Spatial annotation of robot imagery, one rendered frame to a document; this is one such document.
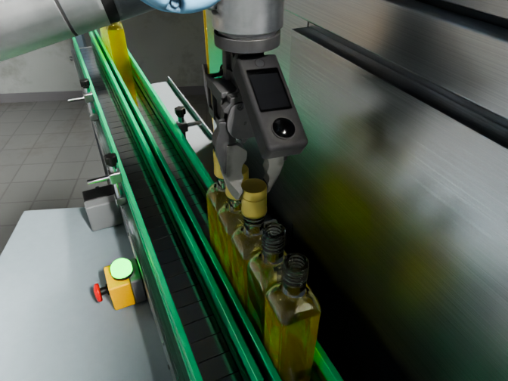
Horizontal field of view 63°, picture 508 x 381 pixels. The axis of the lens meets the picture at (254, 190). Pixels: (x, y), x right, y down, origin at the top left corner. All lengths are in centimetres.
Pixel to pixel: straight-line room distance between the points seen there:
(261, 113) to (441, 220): 21
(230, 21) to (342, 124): 21
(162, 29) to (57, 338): 282
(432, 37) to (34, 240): 103
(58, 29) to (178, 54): 327
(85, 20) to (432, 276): 41
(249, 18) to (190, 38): 306
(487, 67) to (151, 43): 324
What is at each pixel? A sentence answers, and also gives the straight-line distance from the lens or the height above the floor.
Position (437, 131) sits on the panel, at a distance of 43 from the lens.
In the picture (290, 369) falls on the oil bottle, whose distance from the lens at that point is 61.
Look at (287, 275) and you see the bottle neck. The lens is 49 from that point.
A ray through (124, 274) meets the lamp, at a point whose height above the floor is 84.
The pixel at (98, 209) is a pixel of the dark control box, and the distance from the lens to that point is 111.
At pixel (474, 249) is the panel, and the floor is 122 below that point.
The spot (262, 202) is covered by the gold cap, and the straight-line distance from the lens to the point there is 54.
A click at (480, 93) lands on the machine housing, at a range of 41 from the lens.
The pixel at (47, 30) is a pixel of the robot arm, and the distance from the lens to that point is 28.
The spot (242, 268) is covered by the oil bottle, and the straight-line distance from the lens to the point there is 61.
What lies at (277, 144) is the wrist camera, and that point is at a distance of 40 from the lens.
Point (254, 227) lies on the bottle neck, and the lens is 57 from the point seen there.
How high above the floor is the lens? 149
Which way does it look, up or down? 37 degrees down
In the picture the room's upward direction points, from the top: straight up
